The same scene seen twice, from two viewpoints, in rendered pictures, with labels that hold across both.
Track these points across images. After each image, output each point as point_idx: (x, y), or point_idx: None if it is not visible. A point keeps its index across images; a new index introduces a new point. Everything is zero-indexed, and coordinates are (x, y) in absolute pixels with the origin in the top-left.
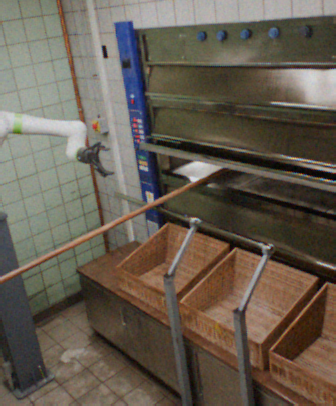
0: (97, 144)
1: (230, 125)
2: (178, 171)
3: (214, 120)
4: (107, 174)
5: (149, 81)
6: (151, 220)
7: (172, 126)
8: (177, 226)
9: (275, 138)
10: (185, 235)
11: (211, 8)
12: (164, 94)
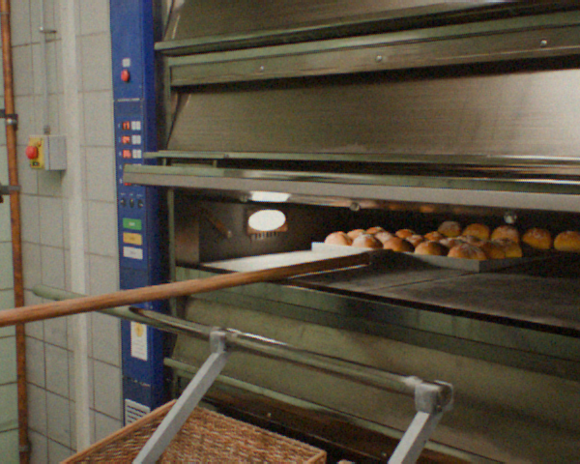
0: None
1: (358, 102)
2: (218, 265)
3: (318, 97)
4: (0, 189)
5: (170, 19)
6: (135, 398)
7: (213, 130)
8: (196, 408)
9: (478, 115)
10: (213, 432)
11: None
12: (199, 38)
